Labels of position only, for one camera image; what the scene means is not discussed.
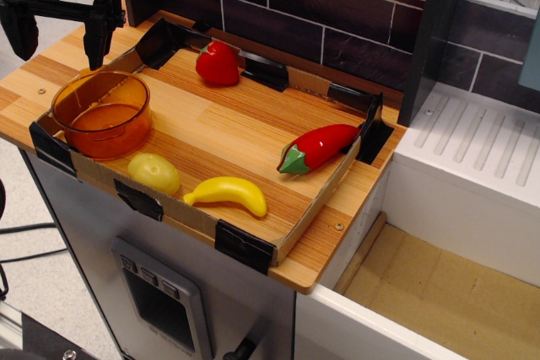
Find white toy sink unit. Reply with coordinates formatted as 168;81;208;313
294;84;539;359

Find red plastic toy strawberry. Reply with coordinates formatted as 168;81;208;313
195;40;240;86

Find dark grey vertical post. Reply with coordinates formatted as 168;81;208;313
397;0;458;126

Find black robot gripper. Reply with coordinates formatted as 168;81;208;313
1;0;126;71

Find orange transparent plastic pot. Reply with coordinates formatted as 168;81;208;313
51;71;152;160

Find cardboard fence with black tape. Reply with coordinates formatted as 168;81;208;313
30;19;404;288

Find yellow plastic toy banana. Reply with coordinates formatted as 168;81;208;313
183;176;267;218

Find yellow plastic toy potato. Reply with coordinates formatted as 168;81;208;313
127;153;181;195

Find grey toy dishwasher cabinet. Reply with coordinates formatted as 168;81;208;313
24;153;295;359

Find red plastic toy chili pepper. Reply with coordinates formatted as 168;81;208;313
277;124;360;175

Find black floor cables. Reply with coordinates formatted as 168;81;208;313
0;178;68;302

